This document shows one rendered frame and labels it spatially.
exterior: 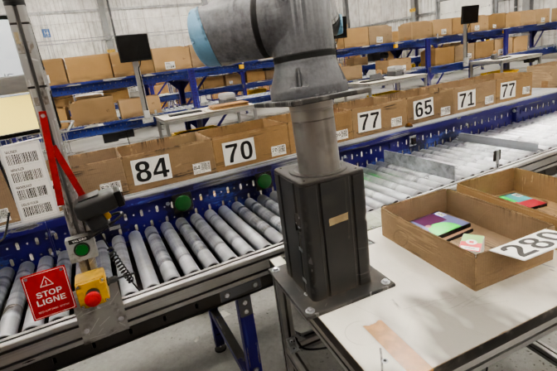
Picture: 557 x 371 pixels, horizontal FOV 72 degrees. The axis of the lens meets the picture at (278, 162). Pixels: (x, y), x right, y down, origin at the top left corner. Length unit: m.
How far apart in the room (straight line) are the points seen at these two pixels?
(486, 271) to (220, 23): 0.87
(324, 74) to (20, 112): 0.79
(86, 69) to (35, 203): 5.15
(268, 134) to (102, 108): 4.30
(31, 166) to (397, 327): 0.94
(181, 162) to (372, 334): 1.13
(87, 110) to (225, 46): 5.09
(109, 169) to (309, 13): 1.12
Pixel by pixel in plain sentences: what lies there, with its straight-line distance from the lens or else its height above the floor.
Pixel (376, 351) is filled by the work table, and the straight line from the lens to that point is 0.92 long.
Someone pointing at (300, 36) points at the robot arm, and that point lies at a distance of 0.90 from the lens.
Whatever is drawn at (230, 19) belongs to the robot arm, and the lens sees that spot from 0.95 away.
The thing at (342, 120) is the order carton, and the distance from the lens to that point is 2.10.
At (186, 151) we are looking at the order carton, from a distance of 1.76.
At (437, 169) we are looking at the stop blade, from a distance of 1.95.
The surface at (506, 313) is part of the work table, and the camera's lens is 1.06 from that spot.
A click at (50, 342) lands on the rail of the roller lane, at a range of 1.30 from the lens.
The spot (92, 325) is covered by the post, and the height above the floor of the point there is 0.72.
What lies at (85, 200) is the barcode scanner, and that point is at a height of 1.08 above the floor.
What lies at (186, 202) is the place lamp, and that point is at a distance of 1.73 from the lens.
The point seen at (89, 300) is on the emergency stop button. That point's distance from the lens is 1.12.
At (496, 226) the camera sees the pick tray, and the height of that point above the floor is 0.78.
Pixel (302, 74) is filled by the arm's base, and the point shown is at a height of 1.32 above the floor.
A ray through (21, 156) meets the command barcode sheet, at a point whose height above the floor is 1.21.
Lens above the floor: 1.36
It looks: 15 degrees down
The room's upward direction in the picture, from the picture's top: 7 degrees counter-clockwise
